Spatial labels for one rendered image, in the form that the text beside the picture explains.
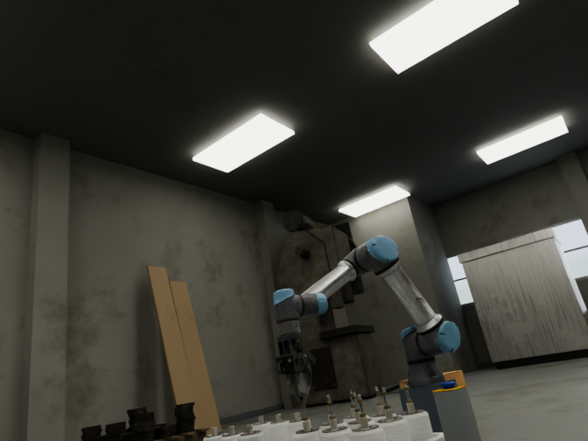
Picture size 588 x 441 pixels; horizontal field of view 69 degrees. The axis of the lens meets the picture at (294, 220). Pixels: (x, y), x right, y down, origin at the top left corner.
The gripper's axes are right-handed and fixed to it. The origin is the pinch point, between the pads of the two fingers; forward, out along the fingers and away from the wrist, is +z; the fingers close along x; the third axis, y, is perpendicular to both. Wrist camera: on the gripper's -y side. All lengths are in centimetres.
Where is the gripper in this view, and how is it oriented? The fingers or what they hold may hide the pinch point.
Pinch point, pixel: (303, 398)
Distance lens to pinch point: 148.5
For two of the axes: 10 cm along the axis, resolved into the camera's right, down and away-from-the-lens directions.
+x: 8.2, -3.2, -4.8
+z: 1.6, 9.3, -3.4
